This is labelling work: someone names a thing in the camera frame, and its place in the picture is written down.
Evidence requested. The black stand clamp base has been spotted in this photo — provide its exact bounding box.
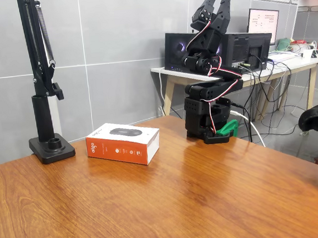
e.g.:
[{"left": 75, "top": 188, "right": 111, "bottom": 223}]
[{"left": 24, "top": 92, "right": 77, "bottom": 166}]

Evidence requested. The computer monitor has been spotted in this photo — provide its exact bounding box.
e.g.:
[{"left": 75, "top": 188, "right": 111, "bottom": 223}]
[{"left": 245, "top": 6, "right": 283, "bottom": 48}]

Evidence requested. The black computer case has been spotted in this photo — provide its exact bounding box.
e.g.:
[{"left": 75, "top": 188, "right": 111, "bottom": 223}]
[{"left": 161, "top": 23, "right": 276, "bottom": 82}]

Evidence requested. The green plastic table clamp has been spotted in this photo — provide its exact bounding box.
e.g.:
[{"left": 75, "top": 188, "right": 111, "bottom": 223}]
[{"left": 214, "top": 119, "right": 241, "bottom": 140}]

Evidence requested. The white orange mouse box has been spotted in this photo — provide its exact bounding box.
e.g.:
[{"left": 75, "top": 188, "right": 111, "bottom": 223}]
[{"left": 84, "top": 118, "right": 163, "bottom": 171}]

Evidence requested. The stack of papers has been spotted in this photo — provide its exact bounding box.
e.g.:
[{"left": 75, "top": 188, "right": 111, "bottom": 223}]
[{"left": 267, "top": 50, "right": 297, "bottom": 63}]

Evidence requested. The red white servo cable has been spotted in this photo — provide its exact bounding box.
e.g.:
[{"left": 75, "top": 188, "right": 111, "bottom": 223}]
[{"left": 183, "top": 17, "right": 248, "bottom": 136}]

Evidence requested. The black power cable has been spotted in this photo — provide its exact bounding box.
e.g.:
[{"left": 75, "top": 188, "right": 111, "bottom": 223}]
[{"left": 229, "top": 99, "right": 254, "bottom": 144}]

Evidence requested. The green bag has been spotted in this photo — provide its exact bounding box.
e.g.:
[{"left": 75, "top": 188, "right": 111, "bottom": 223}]
[{"left": 276, "top": 37, "right": 294, "bottom": 52}]

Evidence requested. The white table with wooden legs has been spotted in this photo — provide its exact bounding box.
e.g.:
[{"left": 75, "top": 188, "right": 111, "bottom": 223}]
[{"left": 150, "top": 50, "right": 318, "bottom": 131}]

